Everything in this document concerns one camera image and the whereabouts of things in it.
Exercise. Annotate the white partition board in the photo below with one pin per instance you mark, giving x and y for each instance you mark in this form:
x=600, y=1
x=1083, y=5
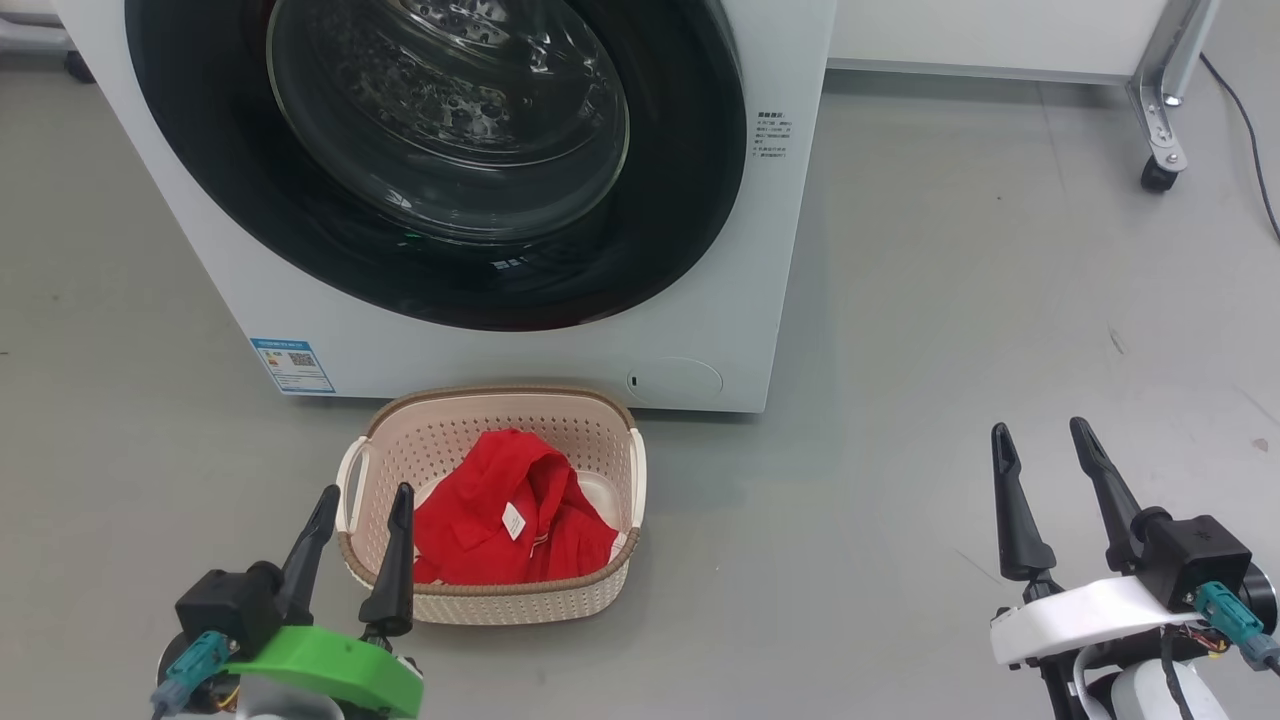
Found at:
x=1000, y=35

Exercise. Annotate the grey metal frame rail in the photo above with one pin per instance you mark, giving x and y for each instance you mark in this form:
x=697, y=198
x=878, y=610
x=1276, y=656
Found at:
x=30, y=35

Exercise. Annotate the round white filter cover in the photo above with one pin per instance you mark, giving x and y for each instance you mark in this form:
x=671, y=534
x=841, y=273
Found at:
x=675, y=382

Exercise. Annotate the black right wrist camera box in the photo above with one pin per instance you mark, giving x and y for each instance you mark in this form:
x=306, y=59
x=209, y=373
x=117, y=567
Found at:
x=1195, y=555

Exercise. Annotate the white front-load washing machine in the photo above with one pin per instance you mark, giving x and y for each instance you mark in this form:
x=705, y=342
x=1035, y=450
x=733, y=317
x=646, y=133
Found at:
x=500, y=360

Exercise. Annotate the silver metal frame leg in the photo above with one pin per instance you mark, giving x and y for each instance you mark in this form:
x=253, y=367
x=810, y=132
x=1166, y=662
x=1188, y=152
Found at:
x=1170, y=60

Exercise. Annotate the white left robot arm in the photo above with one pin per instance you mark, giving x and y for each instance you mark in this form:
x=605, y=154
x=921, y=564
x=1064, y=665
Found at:
x=285, y=705

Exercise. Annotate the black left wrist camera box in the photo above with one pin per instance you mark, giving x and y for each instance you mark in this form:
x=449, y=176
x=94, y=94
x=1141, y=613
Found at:
x=230, y=605

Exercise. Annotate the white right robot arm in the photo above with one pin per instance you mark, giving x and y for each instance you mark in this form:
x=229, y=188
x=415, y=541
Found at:
x=1140, y=695

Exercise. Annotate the blue energy label sticker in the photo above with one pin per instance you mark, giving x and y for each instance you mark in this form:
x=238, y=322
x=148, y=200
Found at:
x=293, y=366

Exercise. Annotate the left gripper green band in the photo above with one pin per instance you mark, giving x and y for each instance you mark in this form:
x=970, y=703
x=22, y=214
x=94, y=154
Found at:
x=340, y=670

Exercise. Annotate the red garment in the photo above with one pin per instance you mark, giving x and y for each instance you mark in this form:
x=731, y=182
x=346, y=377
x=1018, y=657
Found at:
x=470, y=520

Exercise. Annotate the cream perforated laundry basket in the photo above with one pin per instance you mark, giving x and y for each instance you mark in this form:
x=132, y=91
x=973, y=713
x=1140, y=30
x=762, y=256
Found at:
x=520, y=600

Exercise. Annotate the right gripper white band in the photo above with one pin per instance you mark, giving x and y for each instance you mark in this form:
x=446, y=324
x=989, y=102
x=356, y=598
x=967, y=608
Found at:
x=1080, y=620

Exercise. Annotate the black caster wheel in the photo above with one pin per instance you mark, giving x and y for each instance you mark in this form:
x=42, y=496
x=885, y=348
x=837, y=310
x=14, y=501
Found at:
x=1160, y=175
x=80, y=67

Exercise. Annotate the black round glass washer door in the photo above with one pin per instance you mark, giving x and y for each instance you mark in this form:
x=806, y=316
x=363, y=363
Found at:
x=680, y=200

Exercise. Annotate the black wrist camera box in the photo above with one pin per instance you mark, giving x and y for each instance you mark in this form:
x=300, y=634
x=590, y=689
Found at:
x=1195, y=555
x=230, y=605

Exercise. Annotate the small printed text sticker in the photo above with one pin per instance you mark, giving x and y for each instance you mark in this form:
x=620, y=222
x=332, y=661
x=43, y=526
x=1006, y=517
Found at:
x=777, y=135

